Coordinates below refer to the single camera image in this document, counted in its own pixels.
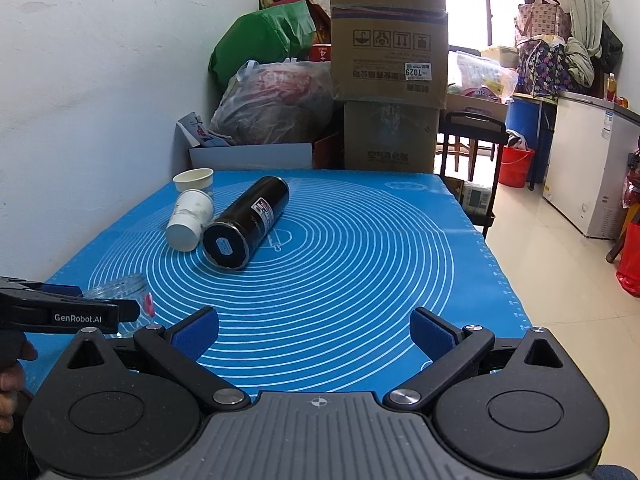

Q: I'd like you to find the person's left hand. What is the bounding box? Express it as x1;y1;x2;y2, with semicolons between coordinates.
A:
0;339;38;434

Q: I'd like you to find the white flat box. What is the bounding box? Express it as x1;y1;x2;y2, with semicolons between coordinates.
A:
189;143;314;171

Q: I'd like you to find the black metal cart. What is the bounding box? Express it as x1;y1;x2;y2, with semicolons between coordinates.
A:
439;112;508;238

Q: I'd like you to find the blue plastic barrel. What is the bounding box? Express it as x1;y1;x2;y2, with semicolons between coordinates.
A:
506;96;541;150

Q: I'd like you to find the white printed paper cup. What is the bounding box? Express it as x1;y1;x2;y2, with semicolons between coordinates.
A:
165;188;215;252

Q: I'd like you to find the clear bag with red contents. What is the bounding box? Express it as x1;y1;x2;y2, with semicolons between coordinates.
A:
209;60;334;145

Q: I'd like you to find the black cylindrical thermos bottle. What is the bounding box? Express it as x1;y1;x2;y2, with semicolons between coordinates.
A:
202;176;290;270

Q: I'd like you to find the red bag on floor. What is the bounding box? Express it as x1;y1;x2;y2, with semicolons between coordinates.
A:
616;223;640;297

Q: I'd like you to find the blue silicone baking mat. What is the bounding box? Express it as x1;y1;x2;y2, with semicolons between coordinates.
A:
52;170;529;394

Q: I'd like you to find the white chest freezer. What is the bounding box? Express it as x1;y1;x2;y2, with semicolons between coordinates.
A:
542;92;639;240

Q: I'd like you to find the large upper cardboard box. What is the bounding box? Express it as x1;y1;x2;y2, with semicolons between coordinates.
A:
331;0;449;110

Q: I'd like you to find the green plastic bag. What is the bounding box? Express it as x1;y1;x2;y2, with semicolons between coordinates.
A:
208;0;316;92

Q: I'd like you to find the purple patterned bag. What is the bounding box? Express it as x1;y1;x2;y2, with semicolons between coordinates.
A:
516;39;576;98

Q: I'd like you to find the lower cardboard box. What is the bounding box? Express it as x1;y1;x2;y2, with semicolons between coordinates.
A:
344;102;439;174

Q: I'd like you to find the blue yellow paper cup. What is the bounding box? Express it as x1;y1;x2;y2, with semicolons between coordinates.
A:
172;168;215;194

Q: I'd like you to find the clear glass jar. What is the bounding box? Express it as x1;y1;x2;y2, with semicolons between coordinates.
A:
84;273;155;338

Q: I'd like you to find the red plastic bucket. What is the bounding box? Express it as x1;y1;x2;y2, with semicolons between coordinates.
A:
498;146;535;188

